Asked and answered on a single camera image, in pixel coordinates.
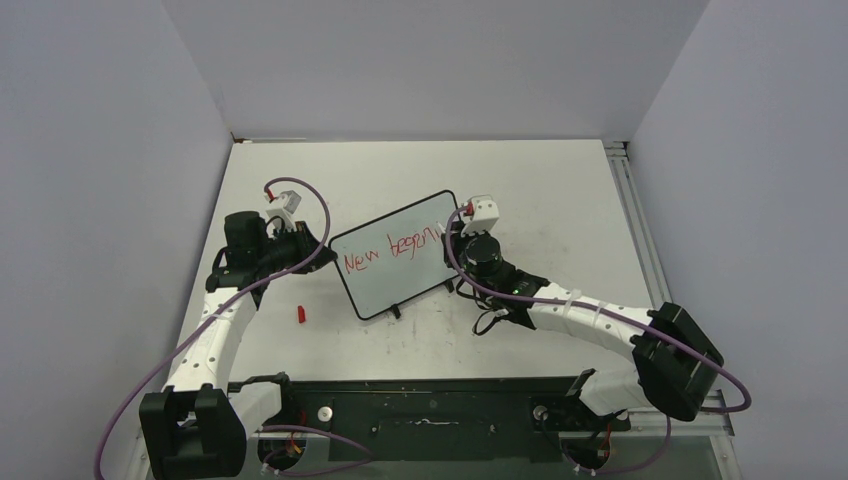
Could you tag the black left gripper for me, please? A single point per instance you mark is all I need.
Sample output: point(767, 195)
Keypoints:
point(302, 239)

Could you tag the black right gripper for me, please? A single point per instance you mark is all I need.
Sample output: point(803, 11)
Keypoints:
point(457, 240)

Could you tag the black framed small whiteboard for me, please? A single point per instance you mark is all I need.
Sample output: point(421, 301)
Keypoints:
point(396, 257)

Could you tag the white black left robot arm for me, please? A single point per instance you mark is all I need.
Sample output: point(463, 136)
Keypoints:
point(191, 428)

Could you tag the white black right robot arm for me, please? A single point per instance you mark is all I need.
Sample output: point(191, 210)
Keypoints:
point(671, 361)

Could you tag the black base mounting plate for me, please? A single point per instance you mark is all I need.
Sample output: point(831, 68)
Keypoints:
point(441, 420)

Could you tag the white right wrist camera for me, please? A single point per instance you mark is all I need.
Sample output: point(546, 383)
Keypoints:
point(479, 215)

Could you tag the aluminium right side rail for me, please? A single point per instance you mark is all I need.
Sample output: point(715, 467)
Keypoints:
point(650, 263)

